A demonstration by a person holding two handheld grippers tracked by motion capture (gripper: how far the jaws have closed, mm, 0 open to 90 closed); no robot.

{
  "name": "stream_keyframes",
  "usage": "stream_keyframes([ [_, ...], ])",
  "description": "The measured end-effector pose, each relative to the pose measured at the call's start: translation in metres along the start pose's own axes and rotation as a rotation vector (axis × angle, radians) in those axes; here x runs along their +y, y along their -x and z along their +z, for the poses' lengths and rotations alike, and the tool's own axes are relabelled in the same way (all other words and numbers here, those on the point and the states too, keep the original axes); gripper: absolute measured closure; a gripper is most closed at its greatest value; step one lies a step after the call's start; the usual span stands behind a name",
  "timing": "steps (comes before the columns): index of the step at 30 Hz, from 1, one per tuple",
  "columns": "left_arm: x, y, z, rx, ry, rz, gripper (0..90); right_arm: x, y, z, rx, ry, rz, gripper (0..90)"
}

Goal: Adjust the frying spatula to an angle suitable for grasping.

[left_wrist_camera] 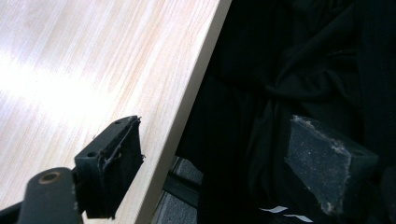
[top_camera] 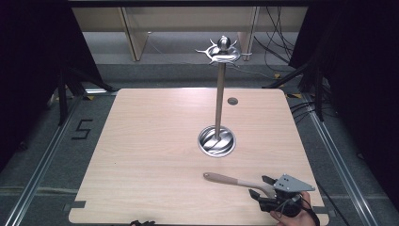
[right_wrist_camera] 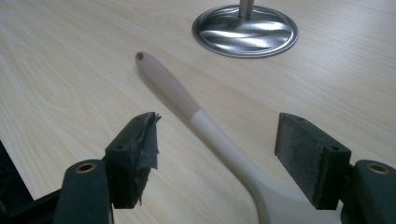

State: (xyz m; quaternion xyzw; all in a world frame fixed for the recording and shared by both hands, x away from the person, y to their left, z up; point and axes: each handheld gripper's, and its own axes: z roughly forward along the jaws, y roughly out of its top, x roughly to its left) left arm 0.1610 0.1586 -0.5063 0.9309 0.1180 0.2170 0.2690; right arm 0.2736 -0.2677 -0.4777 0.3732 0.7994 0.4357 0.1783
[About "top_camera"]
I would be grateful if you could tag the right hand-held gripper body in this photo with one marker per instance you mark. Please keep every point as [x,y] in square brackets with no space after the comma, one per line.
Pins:
[290,183]

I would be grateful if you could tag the silver metal utensil rack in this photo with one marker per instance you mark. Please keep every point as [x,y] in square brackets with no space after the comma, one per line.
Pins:
[220,94]

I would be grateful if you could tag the person's right hand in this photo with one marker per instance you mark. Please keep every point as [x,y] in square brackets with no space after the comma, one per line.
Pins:
[296,219]

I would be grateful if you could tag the black metal stand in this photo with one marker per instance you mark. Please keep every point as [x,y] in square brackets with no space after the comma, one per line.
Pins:
[319,94]
[62,100]

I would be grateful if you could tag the black curtain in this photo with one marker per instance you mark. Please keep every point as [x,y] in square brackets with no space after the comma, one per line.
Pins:
[31,62]
[363,78]

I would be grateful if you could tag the beige wooden cabinet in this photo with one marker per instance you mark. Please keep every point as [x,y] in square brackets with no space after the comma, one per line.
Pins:
[103,19]

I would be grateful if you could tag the aluminium floor rail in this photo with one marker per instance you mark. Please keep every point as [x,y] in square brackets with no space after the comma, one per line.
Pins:
[338,157]
[40,169]

